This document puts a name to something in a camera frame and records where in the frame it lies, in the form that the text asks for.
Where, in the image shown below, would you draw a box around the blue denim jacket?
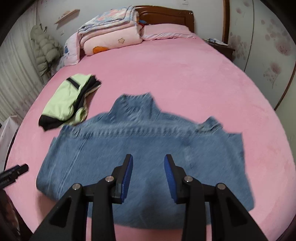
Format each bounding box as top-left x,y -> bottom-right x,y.
36,93 -> 254,230

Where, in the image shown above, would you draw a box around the light green black folded garment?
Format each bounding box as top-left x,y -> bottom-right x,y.
38,74 -> 101,131

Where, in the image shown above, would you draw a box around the white patterned curtain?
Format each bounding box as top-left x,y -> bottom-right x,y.
1,3 -> 48,123

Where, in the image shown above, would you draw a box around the grey-green puffer coat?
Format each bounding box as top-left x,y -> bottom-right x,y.
30,24 -> 63,77

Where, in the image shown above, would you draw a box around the light pink cartoon pillow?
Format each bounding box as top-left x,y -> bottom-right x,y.
64,32 -> 80,66

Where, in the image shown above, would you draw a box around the pink bed sheet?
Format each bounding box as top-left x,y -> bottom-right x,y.
6,39 -> 295,240

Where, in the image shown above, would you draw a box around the folded pink quilt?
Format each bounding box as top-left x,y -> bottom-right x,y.
81,25 -> 142,56

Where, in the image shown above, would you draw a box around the dark wooden nightstand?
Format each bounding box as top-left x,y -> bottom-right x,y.
204,39 -> 235,61

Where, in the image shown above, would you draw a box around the floral wardrobe door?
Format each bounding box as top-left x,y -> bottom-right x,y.
228,1 -> 295,108

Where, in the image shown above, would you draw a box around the papers on nightstand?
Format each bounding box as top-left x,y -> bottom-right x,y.
207,38 -> 228,46

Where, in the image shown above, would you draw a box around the folded floral blanket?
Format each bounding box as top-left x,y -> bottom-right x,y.
77,6 -> 139,39

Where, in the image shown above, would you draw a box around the dark wooden headboard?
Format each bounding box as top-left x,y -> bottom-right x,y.
135,6 -> 195,33

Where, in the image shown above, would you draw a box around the wooden wall shelf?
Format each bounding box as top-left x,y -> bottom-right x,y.
55,9 -> 80,24

